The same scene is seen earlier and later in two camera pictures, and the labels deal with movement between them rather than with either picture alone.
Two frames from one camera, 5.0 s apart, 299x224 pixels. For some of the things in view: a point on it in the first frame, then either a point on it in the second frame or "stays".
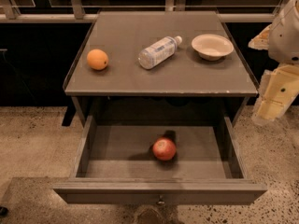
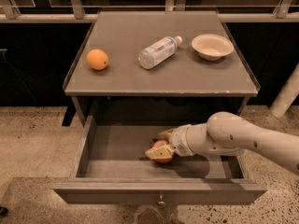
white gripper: (285, 39) → (178, 139)
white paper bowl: (212, 47) stays
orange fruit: (97, 59) stays
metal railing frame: (177, 2) stays
